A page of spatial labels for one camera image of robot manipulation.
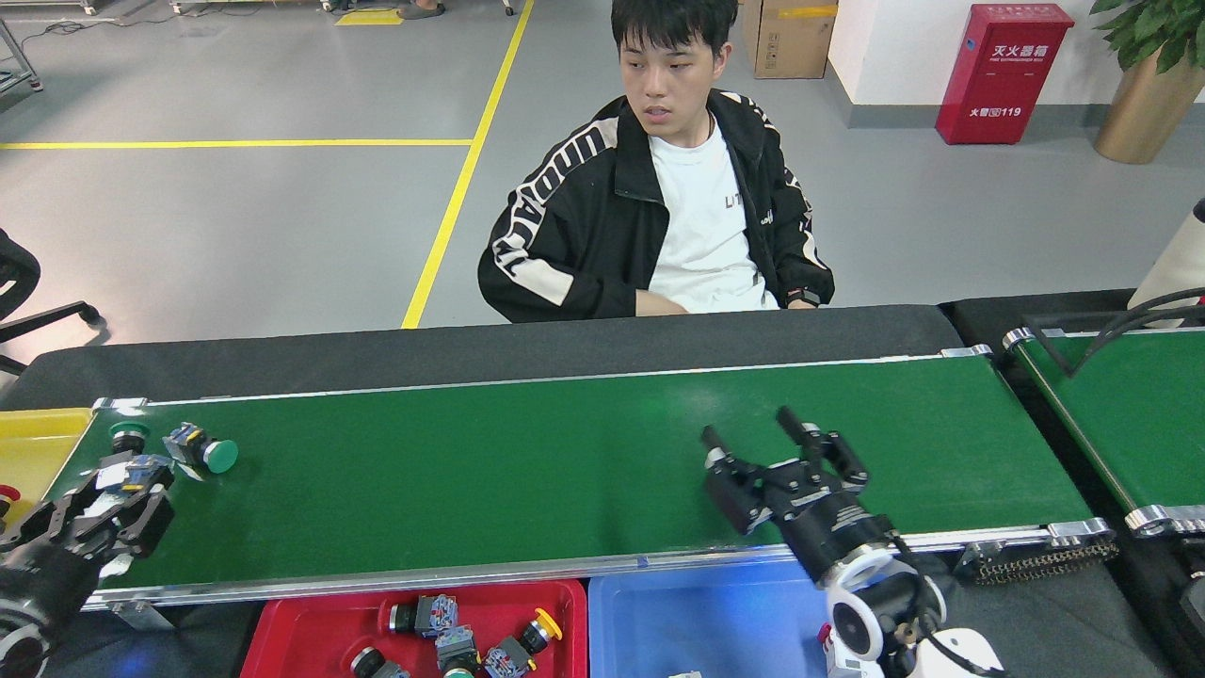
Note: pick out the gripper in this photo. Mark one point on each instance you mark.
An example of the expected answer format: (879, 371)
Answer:
(833, 527)
(42, 579)

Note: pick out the yellow button switch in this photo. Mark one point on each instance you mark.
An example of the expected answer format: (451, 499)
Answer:
(522, 648)

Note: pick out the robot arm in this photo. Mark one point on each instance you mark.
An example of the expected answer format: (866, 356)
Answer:
(970, 654)
(14, 650)

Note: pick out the yellow plastic tray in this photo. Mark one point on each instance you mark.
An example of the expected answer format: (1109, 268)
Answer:
(38, 452)

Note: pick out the blue plastic tray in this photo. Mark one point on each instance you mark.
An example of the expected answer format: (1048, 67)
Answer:
(706, 621)

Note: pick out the red plastic tray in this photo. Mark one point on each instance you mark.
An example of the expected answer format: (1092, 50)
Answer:
(311, 631)

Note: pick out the green side conveyor belt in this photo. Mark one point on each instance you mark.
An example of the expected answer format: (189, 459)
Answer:
(1130, 414)

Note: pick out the person's left hand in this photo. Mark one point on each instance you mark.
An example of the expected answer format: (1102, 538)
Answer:
(802, 308)

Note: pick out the person's right hand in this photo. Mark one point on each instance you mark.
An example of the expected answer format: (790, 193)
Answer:
(659, 305)

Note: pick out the black wrist watch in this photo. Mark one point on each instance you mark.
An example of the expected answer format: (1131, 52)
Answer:
(803, 296)

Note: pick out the black office chair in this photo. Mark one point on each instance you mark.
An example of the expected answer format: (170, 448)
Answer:
(11, 273)

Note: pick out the person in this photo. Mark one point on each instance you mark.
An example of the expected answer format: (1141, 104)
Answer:
(584, 235)

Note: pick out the cardboard box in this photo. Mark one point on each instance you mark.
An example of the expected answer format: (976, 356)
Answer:
(791, 38)

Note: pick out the red fire extinguisher box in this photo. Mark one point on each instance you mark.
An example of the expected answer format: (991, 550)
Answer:
(1003, 75)

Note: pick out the metal rack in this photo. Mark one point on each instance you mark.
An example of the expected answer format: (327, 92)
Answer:
(17, 56)

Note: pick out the potted plant gold pot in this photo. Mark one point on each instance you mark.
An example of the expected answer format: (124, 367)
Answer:
(1144, 104)

